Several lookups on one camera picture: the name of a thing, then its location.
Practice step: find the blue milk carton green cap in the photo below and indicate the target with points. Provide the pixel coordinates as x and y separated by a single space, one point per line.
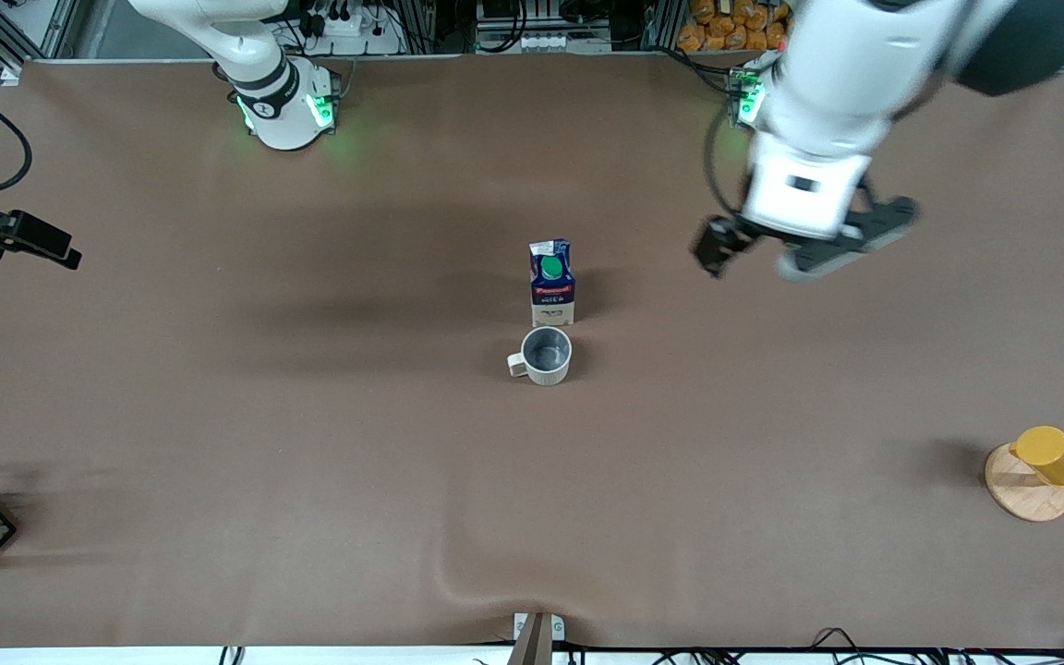
552 296

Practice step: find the beige ribbed mug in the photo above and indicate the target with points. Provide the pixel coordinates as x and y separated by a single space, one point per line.
549 368

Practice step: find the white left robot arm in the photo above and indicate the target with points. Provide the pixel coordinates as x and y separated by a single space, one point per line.
846 83

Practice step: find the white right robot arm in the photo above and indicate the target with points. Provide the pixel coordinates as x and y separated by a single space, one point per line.
278 102

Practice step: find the yellow plastic cup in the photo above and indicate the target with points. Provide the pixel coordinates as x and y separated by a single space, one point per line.
1058 457

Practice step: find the round wooden cup stand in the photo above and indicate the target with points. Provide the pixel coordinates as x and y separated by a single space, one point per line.
1026 499

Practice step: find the orange bread pile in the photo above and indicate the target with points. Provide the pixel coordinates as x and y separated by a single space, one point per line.
726 28

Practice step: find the brown table cover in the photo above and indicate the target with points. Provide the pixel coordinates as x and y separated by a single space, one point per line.
310 443

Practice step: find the white power strip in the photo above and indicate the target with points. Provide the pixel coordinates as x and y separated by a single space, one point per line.
352 28

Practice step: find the aluminium frame profile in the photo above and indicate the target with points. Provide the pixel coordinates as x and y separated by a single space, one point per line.
24 32

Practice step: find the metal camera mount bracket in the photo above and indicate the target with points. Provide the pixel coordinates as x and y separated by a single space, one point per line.
538 633

